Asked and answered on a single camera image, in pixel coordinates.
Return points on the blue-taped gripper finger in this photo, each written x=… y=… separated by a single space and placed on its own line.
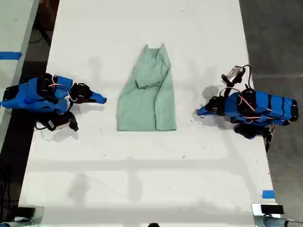
x=98 y=101
x=204 y=108
x=205 y=113
x=99 y=96

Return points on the pale green T-shirt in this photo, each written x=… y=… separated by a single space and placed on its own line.
x=142 y=106

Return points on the blue and black robot arm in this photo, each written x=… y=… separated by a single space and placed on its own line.
x=30 y=94
x=270 y=106

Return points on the long blue tape strip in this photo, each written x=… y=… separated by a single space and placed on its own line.
x=10 y=55

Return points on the white side table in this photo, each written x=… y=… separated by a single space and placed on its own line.
x=14 y=28

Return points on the short blue tape strip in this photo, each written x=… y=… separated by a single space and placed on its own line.
x=268 y=194

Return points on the small black box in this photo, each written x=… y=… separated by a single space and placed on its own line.
x=26 y=211
x=271 y=209

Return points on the black round object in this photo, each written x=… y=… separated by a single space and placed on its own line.
x=153 y=225

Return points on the grey metal clamp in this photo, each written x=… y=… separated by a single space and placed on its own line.
x=270 y=221
x=30 y=221

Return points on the black camera stalk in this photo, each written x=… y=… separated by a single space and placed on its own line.
x=225 y=91

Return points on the silver and black camera box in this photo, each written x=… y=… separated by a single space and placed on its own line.
x=233 y=74

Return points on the black camera box white label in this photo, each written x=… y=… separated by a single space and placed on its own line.
x=59 y=123

